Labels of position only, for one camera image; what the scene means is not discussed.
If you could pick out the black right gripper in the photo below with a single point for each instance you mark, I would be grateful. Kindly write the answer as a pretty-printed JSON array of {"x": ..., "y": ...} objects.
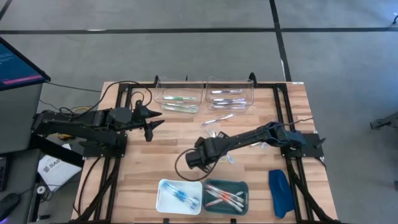
[{"x": 205, "y": 152}]

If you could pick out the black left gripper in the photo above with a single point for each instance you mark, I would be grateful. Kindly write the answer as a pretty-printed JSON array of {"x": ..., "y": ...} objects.
[{"x": 140, "y": 113}]

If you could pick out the blue toothbrush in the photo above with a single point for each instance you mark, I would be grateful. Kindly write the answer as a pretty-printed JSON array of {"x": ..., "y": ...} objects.
[
  {"x": 186, "y": 204},
  {"x": 174, "y": 189},
  {"x": 230, "y": 158},
  {"x": 183, "y": 196},
  {"x": 189, "y": 200},
  {"x": 258, "y": 144}
]

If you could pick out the purple toothbrush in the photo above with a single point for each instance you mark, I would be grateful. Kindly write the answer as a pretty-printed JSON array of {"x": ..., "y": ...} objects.
[
  {"x": 217, "y": 119},
  {"x": 228, "y": 106},
  {"x": 227, "y": 91},
  {"x": 228, "y": 100}
]

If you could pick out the teal plastic bin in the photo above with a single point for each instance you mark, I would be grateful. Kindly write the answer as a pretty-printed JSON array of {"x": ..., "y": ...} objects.
[{"x": 208, "y": 210}]

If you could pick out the white plastic bin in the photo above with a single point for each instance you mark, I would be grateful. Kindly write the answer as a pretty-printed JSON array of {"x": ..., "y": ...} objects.
[{"x": 163, "y": 207}]

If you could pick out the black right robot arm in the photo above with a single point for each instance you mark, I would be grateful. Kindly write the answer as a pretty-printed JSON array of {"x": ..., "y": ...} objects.
[{"x": 258, "y": 133}]

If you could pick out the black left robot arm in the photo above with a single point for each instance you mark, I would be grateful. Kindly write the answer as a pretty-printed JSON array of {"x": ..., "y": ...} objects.
[{"x": 77, "y": 123}]

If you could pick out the clear plastic bin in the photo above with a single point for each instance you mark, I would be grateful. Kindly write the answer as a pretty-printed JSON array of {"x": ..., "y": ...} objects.
[
  {"x": 248, "y": 93},
  {"x": 158, "y": 93}
]

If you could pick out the blue cloth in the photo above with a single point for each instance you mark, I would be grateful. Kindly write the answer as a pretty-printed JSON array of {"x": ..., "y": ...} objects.
[{"x": 281, "y": 193}]

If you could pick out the yellow black tool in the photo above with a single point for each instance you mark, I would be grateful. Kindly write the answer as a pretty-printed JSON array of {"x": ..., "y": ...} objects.
[{"x": 66, "y": 137}]

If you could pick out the white paper sheet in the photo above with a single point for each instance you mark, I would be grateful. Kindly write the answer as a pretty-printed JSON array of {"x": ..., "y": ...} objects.
[{"x": 57, "y": 171}]

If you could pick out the white tape roll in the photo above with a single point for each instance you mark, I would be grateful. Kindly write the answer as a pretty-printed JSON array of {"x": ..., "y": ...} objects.
[{"x": 41, "y": 189}]

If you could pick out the dark grey desk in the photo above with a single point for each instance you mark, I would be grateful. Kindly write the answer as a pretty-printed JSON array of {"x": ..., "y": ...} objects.
[{"x": 18, "y": 124}]

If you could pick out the large black monitor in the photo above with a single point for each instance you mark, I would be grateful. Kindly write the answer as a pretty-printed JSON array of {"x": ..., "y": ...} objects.
[{"x": 18, "y": 67}]

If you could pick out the black keyboard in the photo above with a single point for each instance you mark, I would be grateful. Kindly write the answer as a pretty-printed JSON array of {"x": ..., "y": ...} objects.
[{"x": 2, "y": 172}]

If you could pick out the black computer mouse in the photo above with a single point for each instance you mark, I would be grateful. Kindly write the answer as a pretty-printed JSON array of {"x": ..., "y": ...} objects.
[{"x": 7, "y": 202}]

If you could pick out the black curved bracket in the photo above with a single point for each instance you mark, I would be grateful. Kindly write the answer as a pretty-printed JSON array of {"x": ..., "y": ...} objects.
[
  {"x": 156, "y": 80},
  {"x": 252, "y": 79}
]

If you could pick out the black aluminium frame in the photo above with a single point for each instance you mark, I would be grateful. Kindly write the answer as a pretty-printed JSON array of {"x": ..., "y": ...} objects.
[{"x": 122, "y": 87}]

